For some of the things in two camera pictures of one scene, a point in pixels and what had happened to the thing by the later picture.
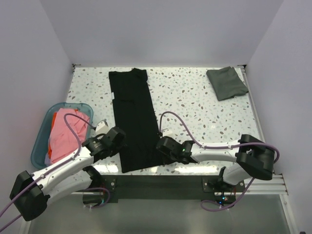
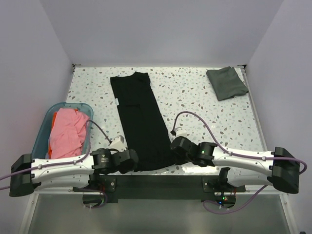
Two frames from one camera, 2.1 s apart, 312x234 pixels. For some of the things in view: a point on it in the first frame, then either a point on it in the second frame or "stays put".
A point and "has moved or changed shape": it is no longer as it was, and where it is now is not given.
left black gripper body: x=117 y=148 → x=124 y=169
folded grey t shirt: x=227 y=83 stays put
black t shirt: x=134 y=114 has moved or changed shape
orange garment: x=49 y=147 stays put
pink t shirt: x=64 y=141 stays put
